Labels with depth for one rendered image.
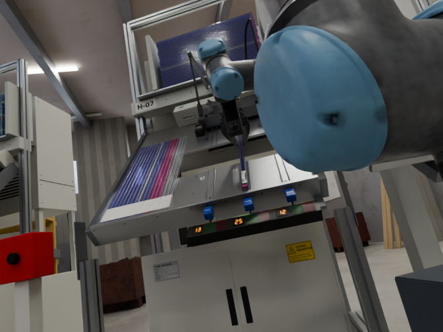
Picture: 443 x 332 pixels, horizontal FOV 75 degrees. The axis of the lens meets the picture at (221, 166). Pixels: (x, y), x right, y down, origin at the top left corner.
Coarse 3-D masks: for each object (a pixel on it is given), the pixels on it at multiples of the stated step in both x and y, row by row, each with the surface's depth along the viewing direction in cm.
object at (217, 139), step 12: (252, 120) 122; (156, 132) 143; (168, 132) 138; (180, 132) 134; (192, 132) 130; (216, 132) 122; (252, 132) 112; (264, 132) 109; (144, 144) 134; (192, 144) 119; (204, 144) 115; (216, 144) 112; (228, 144) 119
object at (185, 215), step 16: (240, 192) 78; (256, 192) 77; (272, 192) 77; (304, 192) 77; (320, 192) 77; (176, 208) 80; (192, 208) 80; (224, 208) 80; (240, 208) 80; (256, 208) 80; (272, 208) 79; (112, 224) 83; (128, 224) 83; (144, 224) 83; (160, 224) 83; (176, 224) 83; (192, 224) 83; (112, 240) 87
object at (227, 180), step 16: (256, 160) 94; (272, 160) 91; (192, 176) 97; (208, 176) 94; (224, 176) 91; (240, 176) 89; (256, 176) 86; (272, 176) 84; (288, 176) 81; (304, 176) 80; (176, 192) 91; (192, 192) 88; (208, 192) 86; (224, 192) 84
